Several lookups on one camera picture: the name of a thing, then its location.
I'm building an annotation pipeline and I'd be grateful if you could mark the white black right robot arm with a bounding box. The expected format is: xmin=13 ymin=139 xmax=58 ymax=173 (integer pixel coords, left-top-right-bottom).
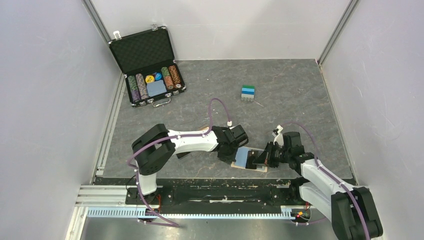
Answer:
xmin=248 ymin=131 xmax=384 ymax=240

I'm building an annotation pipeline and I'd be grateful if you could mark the black poker chip case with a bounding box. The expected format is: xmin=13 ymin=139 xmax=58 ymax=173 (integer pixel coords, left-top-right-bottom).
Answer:
xmin=108 ymin=24 xmax=187 ymax=107

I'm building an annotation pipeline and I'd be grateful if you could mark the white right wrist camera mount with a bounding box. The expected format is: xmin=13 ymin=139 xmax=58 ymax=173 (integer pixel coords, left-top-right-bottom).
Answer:
xmin=272 ymin=124 xmax=284 ymax=146

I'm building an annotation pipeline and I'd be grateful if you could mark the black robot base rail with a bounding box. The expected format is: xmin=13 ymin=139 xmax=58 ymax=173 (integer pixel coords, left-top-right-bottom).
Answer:
xmin=144 ymin=178 xmax=306 ymax=214

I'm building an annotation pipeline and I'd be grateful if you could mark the black VIP card stack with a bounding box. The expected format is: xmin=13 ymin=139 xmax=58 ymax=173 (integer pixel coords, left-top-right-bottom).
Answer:
xmin=176 ymin=152 xmax=191 ymax=159

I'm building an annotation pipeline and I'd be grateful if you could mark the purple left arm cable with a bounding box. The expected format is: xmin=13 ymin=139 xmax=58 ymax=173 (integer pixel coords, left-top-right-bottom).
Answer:
xmin=126 ymin=97 xmax=233 ymax=227

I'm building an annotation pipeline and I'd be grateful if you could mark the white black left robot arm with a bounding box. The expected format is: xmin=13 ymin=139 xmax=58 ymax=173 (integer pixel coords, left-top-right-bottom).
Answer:
xmin=127 ymin=123 xmax=249 ymax=204

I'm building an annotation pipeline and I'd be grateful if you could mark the white toothed cable rail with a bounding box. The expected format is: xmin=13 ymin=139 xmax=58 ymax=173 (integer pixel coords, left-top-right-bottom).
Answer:
xmin=86 ymin=206 xmax=295 ymax=220

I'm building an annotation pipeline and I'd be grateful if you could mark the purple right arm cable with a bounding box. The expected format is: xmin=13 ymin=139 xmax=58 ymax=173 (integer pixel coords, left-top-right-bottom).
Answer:
xmin=281 ymin=122 xmax=372 ymax=240

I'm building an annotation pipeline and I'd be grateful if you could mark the blue green block stack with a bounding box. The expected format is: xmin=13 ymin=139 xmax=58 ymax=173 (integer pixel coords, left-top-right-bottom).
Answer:
xmin=240 ymin=85 xmax=256 ymax=101

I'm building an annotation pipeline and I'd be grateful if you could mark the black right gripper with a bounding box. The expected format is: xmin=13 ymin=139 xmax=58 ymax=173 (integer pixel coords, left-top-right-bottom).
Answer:
xmin=253 ymin=141 xmax=291 ymax=168

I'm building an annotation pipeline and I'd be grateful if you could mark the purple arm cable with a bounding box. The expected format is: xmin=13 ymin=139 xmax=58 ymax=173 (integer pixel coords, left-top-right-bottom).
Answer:
xmin=281 ymin=122 xmax=372 ymax=240
xmin=126 ymin=97 xmax=233 ymax=227

